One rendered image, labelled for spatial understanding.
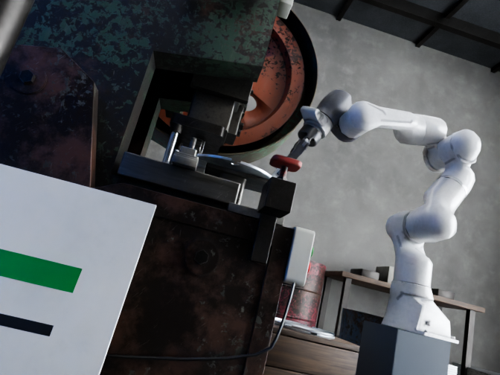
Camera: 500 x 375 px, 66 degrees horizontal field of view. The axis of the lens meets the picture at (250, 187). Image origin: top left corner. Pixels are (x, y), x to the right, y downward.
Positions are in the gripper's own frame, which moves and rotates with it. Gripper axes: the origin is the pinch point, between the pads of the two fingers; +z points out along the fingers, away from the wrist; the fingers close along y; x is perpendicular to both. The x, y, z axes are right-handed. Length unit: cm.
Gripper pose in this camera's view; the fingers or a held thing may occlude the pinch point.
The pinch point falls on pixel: (277, 175)
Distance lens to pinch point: 124.8
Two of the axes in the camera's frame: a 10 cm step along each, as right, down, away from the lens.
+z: -6.1, 7.4, -2.9
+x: -7.7, -6.4, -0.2
